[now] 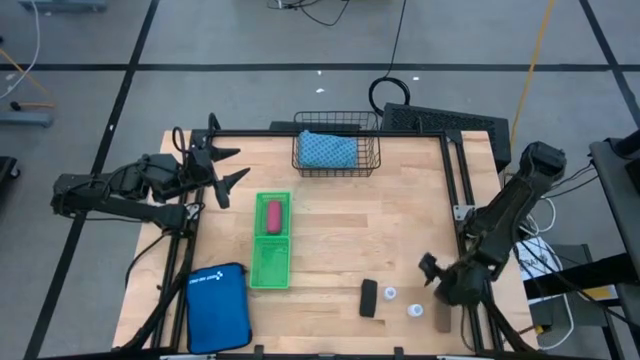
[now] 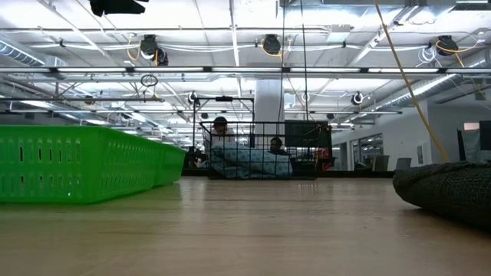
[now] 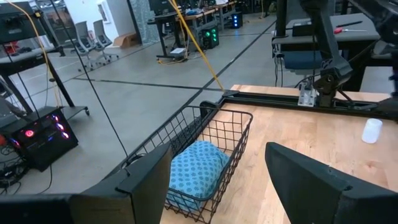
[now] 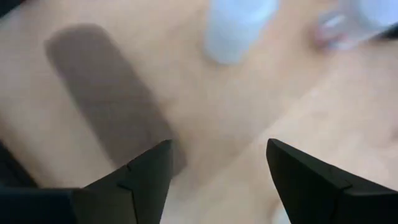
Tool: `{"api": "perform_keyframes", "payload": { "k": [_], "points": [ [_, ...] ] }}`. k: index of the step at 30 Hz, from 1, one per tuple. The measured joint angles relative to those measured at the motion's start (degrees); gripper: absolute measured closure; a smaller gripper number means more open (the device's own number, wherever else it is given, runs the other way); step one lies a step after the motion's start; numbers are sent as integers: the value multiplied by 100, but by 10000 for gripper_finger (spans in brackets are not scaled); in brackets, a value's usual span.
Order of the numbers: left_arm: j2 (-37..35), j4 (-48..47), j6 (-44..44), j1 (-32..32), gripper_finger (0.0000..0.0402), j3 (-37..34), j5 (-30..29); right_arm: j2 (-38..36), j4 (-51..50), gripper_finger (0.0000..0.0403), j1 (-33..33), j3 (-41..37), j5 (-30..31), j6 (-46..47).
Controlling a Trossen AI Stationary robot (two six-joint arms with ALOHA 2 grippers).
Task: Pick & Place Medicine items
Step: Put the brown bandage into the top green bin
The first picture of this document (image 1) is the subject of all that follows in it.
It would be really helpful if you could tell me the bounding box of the white looped cable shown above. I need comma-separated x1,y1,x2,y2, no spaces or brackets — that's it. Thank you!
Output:
519,194,559,236

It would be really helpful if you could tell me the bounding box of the black side table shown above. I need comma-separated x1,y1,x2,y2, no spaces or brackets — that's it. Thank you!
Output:
588,128,640,281

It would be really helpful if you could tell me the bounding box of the thin black floor cable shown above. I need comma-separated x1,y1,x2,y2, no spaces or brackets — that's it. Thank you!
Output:
266,0,351,28

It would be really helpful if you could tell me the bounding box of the blue first aid pouch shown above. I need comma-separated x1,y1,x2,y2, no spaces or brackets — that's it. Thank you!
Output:
184,262,254,355

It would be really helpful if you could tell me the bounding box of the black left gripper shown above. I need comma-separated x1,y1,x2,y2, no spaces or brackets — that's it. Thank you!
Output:
187,143,251,210

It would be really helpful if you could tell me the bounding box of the yellow label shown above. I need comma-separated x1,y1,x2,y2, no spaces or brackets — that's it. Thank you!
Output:
574,284,619,301

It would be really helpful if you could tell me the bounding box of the black floor object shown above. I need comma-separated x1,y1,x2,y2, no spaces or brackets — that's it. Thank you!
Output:
0,155,21,201

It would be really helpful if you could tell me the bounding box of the black wire basket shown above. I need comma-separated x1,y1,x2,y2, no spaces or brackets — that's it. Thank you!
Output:
291,110,382,179

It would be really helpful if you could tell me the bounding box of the orange cable with black plug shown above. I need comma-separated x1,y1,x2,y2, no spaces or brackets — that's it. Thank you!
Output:
0,47,57,112

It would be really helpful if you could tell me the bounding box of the white paper sheet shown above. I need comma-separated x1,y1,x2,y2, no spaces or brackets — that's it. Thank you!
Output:
514,238,564,281

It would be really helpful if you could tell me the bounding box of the black perforated computer case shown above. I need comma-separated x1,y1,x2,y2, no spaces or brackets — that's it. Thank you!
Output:
380,102,512,174

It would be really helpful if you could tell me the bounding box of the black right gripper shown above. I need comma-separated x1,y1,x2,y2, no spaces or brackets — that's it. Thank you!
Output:
418,252,494,307

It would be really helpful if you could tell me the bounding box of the grey floor base plate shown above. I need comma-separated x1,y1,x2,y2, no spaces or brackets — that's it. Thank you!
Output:
0,110,54,129

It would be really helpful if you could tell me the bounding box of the green plastic basket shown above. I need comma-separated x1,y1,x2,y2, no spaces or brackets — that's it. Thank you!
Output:
249,236,292,290
253,190,293,239

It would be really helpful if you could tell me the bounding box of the black eraser block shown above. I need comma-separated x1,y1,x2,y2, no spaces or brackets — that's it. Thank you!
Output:
358,278,379,318

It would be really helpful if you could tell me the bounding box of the blue patterned soft pack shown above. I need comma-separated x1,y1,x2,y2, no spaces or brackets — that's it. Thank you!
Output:
298,130,359,170

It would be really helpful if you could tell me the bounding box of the grey box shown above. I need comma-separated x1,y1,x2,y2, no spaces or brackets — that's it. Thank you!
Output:
529,294,571,334

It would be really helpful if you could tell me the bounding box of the black metal table frame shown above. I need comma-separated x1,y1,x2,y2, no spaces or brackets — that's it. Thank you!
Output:
113,112,539,354

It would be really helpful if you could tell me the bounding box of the white floor cable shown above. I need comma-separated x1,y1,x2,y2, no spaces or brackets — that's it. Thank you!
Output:
0,0,41,101

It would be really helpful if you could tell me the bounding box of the black beam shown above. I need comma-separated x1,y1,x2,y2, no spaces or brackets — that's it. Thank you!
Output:
523,252,639,300

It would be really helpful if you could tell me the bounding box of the black coiled floor cable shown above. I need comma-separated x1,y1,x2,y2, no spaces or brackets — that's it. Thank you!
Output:
368,0,412,119

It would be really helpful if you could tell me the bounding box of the yellow cable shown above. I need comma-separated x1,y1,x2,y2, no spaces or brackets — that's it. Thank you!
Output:
501,0,557,190

